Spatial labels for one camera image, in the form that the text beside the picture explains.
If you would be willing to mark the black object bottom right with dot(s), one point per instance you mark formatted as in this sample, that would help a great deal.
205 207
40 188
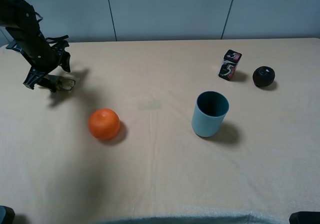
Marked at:
305 217

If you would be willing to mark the black gum box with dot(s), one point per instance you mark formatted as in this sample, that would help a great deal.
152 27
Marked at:
229 64

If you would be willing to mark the orange fruit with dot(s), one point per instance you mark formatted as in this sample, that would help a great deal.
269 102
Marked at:
104 124

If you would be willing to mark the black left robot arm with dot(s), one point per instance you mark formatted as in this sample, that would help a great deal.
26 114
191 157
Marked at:
19 18

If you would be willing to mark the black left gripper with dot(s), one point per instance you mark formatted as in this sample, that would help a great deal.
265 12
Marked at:
44 55

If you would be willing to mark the black ball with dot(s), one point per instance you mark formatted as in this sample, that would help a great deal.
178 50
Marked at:
263 76

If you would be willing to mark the light blue cup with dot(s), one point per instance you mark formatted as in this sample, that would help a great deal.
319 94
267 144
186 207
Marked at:
210 110

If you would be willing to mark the black object bottom left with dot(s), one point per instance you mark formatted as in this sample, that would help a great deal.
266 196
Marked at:
7 215

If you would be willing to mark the chocolate balls clear packet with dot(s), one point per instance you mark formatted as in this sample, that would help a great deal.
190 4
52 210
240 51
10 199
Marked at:
62 83

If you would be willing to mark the black object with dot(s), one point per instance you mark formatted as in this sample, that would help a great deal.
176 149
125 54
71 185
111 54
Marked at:
305 217
7 215

